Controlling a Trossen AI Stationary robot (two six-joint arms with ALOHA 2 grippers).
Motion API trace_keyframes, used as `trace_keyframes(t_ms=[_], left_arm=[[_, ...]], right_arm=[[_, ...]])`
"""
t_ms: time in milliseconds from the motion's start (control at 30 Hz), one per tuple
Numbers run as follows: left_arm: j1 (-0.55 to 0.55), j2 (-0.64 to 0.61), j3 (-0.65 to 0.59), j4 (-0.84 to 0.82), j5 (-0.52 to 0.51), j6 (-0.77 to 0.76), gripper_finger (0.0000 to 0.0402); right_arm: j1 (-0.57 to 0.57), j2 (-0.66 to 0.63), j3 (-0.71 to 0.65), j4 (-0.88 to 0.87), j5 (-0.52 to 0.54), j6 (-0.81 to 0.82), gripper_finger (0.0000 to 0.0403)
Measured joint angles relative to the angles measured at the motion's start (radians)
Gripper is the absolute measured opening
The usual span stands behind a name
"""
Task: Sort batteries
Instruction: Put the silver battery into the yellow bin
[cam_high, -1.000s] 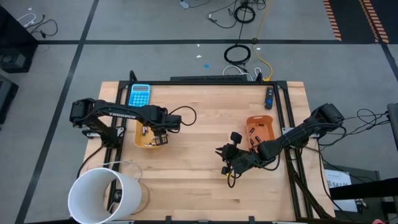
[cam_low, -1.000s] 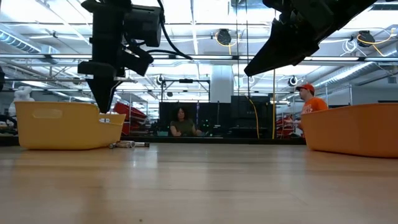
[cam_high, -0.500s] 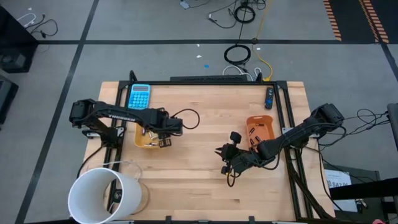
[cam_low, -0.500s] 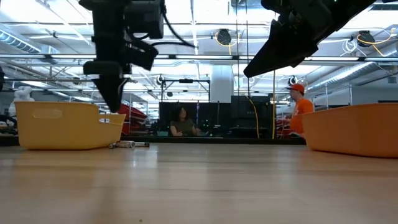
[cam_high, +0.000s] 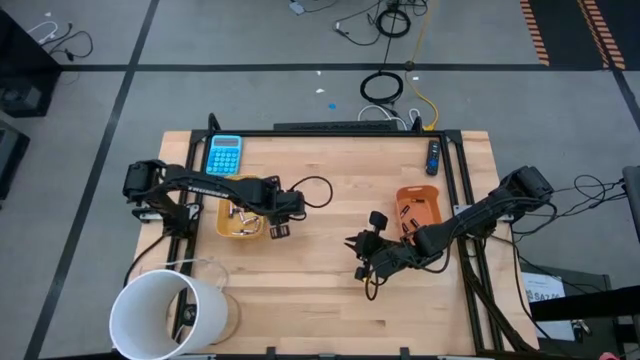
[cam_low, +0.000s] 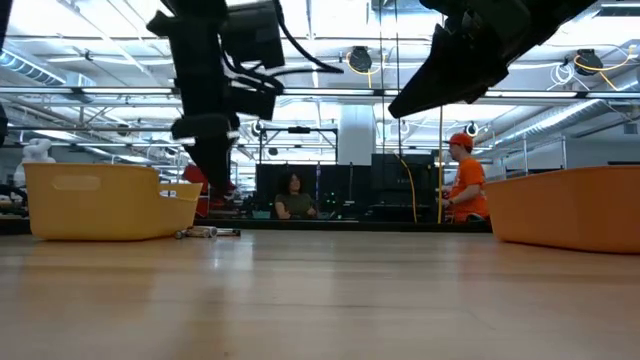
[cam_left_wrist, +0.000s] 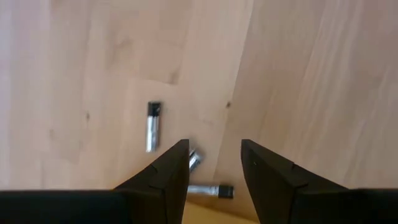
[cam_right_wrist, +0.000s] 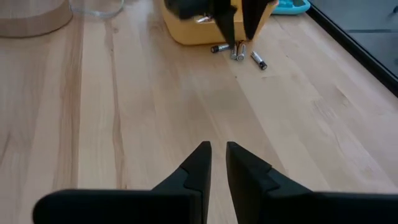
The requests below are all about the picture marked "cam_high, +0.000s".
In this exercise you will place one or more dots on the black metal table frame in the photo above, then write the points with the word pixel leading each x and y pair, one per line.
pixel 360 133

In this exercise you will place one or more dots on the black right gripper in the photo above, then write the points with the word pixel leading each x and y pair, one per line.
pixel 385 257

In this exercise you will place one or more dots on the black side table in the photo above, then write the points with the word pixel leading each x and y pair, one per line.
pixel 590 302

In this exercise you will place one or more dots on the grey power adapter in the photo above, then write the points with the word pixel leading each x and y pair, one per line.
pixel 296 7

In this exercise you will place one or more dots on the bunch of keys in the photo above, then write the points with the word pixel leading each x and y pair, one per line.
pixel 581 328

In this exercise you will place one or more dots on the silver battery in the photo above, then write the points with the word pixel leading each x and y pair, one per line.
pixel 241 216
pixel 258 227
pixel 242 232
pixel 232 210
pixel 251 220

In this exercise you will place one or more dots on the black equipment box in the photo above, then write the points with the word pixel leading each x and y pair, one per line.
pixel 10 155

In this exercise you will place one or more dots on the orange plastic bin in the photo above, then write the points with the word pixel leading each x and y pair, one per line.
pixel 431 212

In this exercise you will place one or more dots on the black cabinet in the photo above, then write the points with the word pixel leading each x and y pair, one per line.
pixel 20 75

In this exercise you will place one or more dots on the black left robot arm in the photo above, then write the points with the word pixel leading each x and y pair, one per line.
pixel 210 186

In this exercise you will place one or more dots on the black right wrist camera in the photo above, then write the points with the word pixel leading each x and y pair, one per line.
pixel 378 220

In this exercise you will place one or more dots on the white paper sheet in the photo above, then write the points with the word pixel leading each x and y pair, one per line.
pixel 542 287

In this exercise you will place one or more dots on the black remote control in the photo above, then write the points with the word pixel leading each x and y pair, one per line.
pixel 433 157

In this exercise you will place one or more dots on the blue calculator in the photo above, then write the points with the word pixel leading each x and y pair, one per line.
pixel 224 155

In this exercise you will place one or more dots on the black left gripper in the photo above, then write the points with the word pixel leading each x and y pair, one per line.
pixel 290 205

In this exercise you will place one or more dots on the yellow plastic bin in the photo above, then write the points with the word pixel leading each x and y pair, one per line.
pixel 225 227

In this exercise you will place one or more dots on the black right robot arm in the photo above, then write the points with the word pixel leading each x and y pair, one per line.
pixel 475 220

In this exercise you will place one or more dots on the clear round lamp base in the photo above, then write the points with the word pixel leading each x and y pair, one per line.
pixel 234 320

